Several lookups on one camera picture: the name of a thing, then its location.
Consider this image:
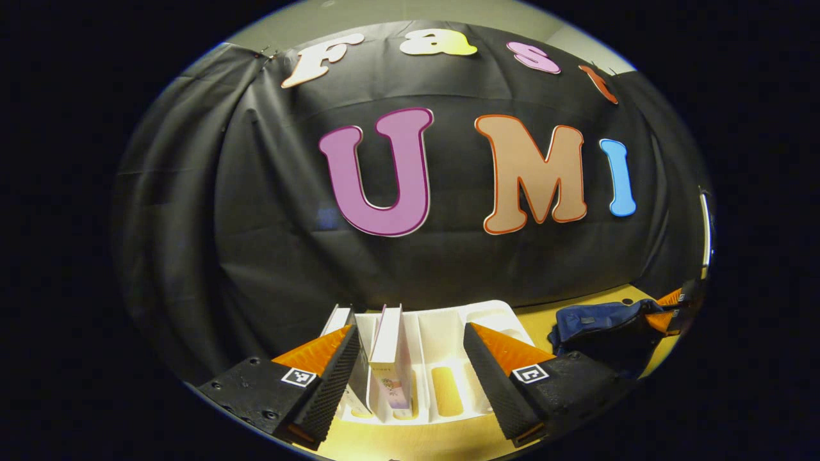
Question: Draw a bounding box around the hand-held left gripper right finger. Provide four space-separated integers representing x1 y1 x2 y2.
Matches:
463 322 619 448

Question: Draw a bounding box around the white bookshelf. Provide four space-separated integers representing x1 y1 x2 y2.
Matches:
320 300 536 425

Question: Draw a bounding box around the pink cover book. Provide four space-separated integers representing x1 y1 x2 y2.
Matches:
370 304 414 422

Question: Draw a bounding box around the black backdrop cloth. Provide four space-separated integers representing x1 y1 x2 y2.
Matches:
112 19 712 385

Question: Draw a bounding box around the blue schoolbag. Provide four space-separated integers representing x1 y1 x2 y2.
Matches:
548 298 667 378

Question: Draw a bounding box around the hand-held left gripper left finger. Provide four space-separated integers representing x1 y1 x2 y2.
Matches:
195 323 361 449

